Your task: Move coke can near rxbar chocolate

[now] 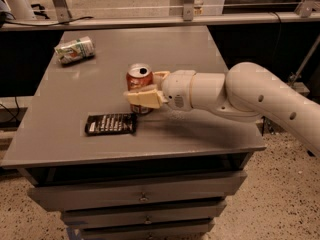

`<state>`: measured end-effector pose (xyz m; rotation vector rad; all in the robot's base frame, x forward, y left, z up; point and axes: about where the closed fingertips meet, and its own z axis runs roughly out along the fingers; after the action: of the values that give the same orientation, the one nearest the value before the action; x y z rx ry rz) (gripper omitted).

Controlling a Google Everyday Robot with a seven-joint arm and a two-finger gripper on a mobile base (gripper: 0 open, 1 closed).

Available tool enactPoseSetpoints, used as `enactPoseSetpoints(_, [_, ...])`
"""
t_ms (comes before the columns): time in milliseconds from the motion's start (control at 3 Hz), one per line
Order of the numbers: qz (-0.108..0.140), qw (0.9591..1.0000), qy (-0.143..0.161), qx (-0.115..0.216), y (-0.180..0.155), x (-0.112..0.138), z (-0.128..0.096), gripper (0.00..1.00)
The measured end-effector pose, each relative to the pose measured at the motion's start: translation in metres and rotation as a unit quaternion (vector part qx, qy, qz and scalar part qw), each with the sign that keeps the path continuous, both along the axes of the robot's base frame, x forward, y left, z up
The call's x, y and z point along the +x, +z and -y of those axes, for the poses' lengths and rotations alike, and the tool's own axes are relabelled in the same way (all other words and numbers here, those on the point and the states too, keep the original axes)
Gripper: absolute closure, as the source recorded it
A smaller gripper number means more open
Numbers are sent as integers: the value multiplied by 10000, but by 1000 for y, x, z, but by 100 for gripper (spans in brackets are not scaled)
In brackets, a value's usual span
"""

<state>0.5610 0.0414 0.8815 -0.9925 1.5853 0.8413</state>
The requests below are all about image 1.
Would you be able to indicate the middle grey drawer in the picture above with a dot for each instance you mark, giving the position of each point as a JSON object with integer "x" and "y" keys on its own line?
{"x": 145, "y": 214}

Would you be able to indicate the bottom grey drawer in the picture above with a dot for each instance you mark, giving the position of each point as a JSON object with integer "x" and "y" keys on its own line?
{"x": 148, "y": 232}

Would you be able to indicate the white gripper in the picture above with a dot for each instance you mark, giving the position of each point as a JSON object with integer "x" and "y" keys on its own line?
{"x": 176, "y": 88}

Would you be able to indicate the top grey drawer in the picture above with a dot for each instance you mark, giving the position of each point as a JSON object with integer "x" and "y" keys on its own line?
{"x": 137, "y": 191}

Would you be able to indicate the black rxbar chocolate wrapper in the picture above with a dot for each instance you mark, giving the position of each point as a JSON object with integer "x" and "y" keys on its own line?
{"x": 111, "y": 124}

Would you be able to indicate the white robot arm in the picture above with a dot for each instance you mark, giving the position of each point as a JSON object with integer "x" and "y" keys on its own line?
{"x": 245, "y": 93}

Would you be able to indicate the crushed green white can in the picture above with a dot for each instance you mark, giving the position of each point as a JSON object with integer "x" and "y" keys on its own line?
{"x": 75, "y": 50}

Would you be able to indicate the red coke can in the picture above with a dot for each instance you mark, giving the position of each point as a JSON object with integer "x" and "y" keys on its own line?
{"x": 139, "y": 75}

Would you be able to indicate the grey metal rail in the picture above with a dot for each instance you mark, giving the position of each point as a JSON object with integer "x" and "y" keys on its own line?
{"x": 87, "y": 23}

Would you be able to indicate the white pipe post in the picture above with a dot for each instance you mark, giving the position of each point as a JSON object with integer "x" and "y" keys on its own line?
{"x": 21, "y": 9}

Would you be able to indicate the grey drawer cabinet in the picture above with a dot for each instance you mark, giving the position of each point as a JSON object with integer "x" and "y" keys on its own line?
{"x": 51, "y": 148}

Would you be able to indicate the grey drawer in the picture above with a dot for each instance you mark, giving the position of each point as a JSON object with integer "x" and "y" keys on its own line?
{"x": 137, "y": 191}
{"x": 145, "y": 214}
{"x": 148, "y": 232}

